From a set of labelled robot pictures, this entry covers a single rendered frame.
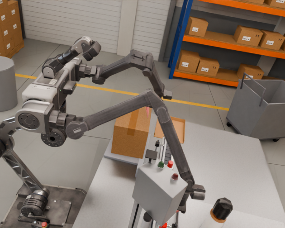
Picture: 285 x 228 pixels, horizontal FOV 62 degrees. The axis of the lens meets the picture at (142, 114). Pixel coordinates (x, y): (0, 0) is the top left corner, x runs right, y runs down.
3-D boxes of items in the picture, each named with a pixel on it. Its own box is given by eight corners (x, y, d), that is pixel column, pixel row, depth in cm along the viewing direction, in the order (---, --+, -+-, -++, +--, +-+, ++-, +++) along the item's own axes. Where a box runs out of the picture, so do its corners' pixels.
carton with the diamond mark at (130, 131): (142, 159, 177) (149, 131, 161) (111, 153, 176) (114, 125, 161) (145, 133, 201) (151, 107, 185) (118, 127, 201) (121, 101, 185)
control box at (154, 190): (161, 227, 91) (172, 198, 80) (131, 197, 99) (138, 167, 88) (177, 211, 97) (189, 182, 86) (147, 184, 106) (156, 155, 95)
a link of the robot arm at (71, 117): (65, 113, 108) (62, 116, 103) (88, 116, 109) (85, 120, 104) (64, 132, 111) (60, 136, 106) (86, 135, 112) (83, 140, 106)
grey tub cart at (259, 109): (258, 120, 410) (287, 69, 354) (285, 145, 363) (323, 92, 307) (215, 122, 382) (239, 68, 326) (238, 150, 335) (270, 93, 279)
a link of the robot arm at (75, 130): (156, 82, 107) (158, 85, 97) (167, 108, 110) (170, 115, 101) (68, 119, 111) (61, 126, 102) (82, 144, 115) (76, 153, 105)
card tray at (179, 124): (183, 143, 201) (184, 140, 199) (153, 136, 202) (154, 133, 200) (184, 122, 226) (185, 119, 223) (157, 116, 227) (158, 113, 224)
